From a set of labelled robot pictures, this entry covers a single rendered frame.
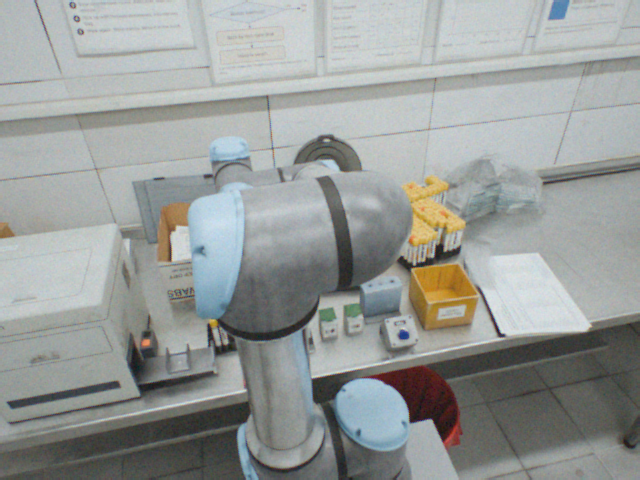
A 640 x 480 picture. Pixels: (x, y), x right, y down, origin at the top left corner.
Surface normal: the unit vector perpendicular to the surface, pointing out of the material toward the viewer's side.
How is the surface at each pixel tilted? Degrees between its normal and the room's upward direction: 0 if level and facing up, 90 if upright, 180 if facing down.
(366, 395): 7
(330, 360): 0
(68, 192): 90
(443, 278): 90
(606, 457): 0
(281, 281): 87
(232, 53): 94
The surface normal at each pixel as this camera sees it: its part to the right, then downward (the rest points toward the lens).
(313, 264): 0.25, 0.41
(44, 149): 0.22, 0.59
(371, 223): 0.43, -0.07
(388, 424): 0.09, -0.81
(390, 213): 0.66, -0.23
